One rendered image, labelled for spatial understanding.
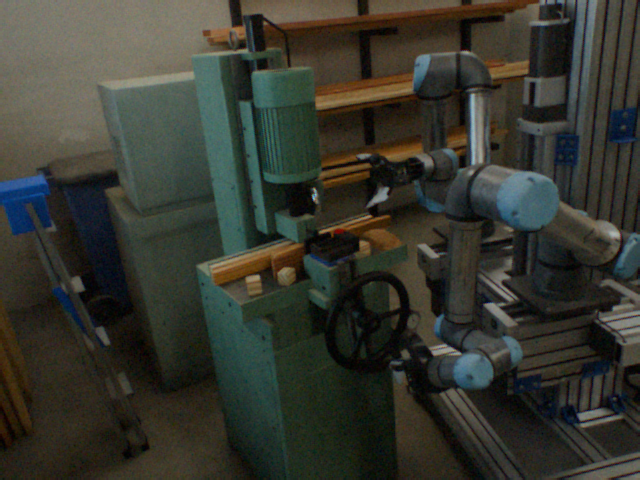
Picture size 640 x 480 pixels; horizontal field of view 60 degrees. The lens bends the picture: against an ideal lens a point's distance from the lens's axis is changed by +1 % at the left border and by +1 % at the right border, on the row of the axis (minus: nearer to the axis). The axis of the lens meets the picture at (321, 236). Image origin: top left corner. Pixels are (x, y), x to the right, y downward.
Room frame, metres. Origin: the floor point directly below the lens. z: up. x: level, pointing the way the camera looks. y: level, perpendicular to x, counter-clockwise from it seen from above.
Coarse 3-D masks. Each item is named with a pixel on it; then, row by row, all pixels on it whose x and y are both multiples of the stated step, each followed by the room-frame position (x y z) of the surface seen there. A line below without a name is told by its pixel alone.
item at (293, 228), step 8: (280, 216) 1.62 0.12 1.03; (288, 216) 1.60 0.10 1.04; (304, 216) 1.58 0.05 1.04; (312, 216) 1.58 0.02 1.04; (280, 224) 1.63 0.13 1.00; (288, 224) 1.58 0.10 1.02; (296, 224) 1.54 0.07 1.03; (304, 224) 1.55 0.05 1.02; (312, 224) 1.57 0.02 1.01; (280, 232) 1.63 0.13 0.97; (288, 232) 1.58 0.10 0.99; (296, 232) 1.54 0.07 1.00; (304, 232) 1.55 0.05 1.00; (296, 240) 1.55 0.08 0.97
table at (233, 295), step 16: (384, 256) 1.56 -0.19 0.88; (400, 256) 1.60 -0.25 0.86; (256, 272) 1.50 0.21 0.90; (272, 272) 1.49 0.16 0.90; (304, 272) 1.47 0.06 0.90; (224, 288) 1.41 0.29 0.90; (240, 288) 1.40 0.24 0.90; (272, 288) 1.38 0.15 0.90; (288, 288) 1.38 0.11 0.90; (304, 288) 1.41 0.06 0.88; (368, 288) 1.41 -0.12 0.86; (224, 304) 1.41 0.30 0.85; (240, 304) 1.31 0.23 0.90; (256, 304) 1.33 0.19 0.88; (272, 304) 1.35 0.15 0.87; (288, 304) 1.38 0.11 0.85; (320, 304) 1.35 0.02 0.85; (240, 320) 1.32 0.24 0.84
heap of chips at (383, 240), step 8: (368, 232) 1.67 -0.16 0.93; (376, 232) 1.65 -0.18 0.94; (384, 232) 1.64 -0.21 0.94; (360, 240) 1.67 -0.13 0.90; (368, 240) 1.64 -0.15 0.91; (376, 240) 1.61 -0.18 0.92; (384, 240) 1.60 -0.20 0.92; (392, 240) 1.61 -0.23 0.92; (376, 248) 1.60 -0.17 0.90; (384, 248) 1.58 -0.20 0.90
